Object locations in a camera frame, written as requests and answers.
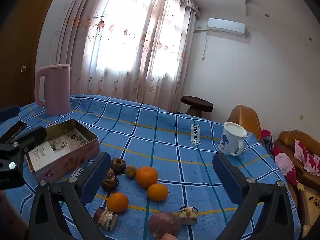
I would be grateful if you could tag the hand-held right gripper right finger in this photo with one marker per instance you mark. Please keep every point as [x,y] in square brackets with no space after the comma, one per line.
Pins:
[227,172]

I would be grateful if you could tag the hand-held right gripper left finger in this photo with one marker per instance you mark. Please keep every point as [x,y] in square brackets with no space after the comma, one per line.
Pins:
[96,175]

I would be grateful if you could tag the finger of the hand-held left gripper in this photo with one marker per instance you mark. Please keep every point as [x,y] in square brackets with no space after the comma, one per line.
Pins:
[8,112]
[35,137]

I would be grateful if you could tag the pink tin box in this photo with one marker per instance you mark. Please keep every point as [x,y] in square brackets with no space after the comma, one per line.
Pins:
[75,160]

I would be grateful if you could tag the small orange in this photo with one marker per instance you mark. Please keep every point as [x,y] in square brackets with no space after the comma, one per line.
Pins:
[157,192]
[117,203]

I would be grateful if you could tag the large orange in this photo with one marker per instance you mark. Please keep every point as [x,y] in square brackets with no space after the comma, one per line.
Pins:
[147,177]

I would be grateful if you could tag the dark water chestnut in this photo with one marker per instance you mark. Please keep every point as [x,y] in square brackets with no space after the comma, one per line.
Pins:
[110,182]
[118,165]

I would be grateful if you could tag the paper leaflet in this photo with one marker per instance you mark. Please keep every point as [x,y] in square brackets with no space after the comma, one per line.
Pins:
[60,146]

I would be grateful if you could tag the white mug blue print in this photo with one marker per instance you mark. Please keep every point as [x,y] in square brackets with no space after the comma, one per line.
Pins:
[230,140]

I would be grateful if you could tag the small brown fruit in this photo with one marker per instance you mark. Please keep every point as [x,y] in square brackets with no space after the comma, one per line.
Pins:
[131,171]

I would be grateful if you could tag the brass door knob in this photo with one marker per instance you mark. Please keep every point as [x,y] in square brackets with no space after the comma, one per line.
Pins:
[23,68]

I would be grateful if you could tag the pink kettle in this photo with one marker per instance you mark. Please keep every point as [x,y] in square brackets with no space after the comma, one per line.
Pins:
[56,90]

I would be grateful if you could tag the red bag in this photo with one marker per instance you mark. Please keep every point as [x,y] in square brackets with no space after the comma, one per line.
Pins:
[267,136]

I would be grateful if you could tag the orange chair back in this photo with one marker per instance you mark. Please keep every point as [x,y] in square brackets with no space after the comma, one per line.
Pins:
[246,117]

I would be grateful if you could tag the brown leather sofa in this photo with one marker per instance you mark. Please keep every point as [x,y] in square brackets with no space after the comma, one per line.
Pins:
[287,137]

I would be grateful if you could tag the blue plaid cloth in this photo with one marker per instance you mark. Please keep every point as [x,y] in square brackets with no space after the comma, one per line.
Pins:
[162,142]

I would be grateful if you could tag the dark round stool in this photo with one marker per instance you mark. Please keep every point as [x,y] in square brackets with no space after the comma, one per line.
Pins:
[197,103]

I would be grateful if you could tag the pink floral cloth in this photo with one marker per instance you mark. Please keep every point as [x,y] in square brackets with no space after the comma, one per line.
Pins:
[307,156]

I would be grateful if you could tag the purple round fruit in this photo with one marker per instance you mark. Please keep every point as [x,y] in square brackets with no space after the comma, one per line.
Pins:
[164,225]

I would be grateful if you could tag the wooden door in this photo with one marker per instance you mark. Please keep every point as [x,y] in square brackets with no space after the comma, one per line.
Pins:
[22,30]

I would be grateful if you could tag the small pink object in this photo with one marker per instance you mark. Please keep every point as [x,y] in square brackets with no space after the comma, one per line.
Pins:
[169,237]

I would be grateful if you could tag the floral sheer curtain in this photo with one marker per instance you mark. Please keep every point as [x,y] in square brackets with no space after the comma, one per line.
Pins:
[125,42]

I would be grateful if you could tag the white air conditioner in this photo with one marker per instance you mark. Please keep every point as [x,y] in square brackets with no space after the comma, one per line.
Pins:
[226,27]

